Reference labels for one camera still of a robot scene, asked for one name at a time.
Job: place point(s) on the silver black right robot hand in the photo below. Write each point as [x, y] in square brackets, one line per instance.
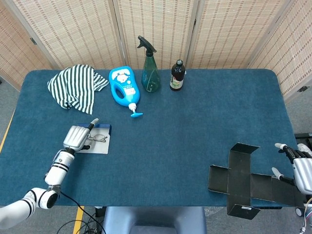
[303, 170]

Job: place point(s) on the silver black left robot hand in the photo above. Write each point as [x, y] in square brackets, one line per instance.
[75, 137]

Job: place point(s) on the thin-framed eyeglasses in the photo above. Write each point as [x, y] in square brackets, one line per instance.
[98, 138]

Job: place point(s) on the blue and white glasses case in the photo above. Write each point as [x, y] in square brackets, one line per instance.
[100, 147]

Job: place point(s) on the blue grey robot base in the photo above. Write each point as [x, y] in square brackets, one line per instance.
[153, 219]

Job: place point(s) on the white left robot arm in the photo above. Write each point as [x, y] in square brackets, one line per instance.
[58, 168]

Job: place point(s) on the green white striped cloth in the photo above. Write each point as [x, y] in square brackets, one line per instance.
[75, 87]

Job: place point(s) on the black unfolded cardboard box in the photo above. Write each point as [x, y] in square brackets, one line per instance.
[239, 175]

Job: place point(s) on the blue pump detergent bottle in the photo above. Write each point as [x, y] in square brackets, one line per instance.
[122, 75]

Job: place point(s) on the small metal screen hinge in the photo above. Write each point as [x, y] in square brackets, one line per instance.
[33, 41]
[302, 89]

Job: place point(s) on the blue table cover mat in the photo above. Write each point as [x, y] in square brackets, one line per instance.
[170, 146]

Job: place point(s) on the green transparent spray bottle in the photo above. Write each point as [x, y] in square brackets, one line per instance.
[151, 78]

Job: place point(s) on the woven bamboo screen panel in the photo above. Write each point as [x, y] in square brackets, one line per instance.
[231, 31]
[14, 56]
[158, 22]
[292, 48]
[73, 31]

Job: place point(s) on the dark drink bottle black cap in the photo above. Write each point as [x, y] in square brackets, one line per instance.
[177, 73]

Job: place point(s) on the black equipment frame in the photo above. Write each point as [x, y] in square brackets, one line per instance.
[303, 137]

